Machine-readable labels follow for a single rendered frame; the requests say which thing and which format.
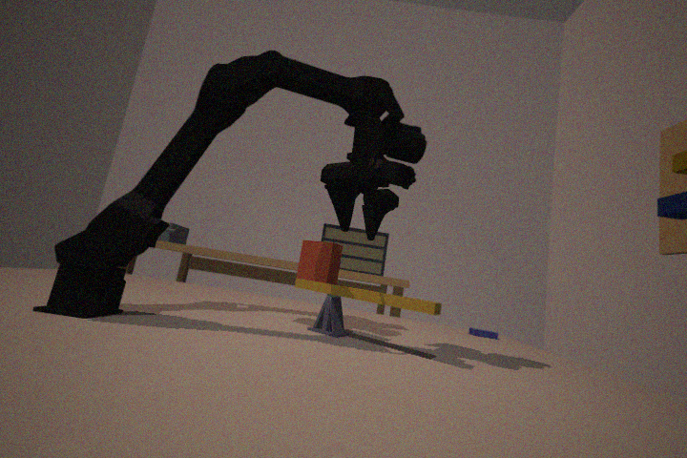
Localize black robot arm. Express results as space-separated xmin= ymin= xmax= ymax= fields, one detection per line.
xmin=33 ymin=50 xmax=427 ymax=319

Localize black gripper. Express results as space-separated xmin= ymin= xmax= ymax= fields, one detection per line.
xmin=321 ymin=145 xmax=399 ymax=240

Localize small blue block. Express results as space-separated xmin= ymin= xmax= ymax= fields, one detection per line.
xmin=469 ymin=328 xmax=499 ymax=340

